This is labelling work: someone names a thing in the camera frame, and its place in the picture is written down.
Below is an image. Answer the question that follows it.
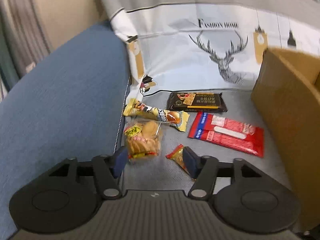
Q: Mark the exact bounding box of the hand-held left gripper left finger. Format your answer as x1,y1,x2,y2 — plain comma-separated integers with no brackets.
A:
37,146,128,200

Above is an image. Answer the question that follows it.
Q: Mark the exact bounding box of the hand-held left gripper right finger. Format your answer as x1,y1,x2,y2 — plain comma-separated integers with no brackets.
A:
183,146,273,200

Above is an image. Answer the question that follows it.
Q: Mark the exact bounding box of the small red yellow packet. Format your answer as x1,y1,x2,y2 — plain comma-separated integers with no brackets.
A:
166,144,198,180

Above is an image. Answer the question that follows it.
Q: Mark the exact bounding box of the clear biscuit bag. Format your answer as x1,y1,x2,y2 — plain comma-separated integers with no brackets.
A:
124,120,162,159

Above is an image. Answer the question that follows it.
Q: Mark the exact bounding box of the red wafer packet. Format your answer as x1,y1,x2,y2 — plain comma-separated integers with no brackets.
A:
188,112,265,158

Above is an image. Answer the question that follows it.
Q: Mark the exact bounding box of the yellow cartoon bar packet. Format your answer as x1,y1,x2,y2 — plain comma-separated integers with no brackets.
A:
123,99,173,123

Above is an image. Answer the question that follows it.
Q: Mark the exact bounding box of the black cracker packet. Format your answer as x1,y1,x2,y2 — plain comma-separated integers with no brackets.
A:
167,92,228,113

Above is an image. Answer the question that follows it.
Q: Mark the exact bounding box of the cardboard box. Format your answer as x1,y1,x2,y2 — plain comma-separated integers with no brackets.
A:
251,47,320,233

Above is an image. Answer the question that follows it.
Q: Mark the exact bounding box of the small yellow bun packet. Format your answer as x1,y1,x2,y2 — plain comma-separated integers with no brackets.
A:
166,110,190,132

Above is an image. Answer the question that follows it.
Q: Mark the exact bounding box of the grey deer printed blanket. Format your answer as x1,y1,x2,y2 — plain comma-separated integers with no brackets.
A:
94,0,320,233

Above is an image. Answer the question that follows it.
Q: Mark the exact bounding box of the grey curtain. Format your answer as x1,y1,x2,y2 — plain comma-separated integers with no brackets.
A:
0,0,54,100

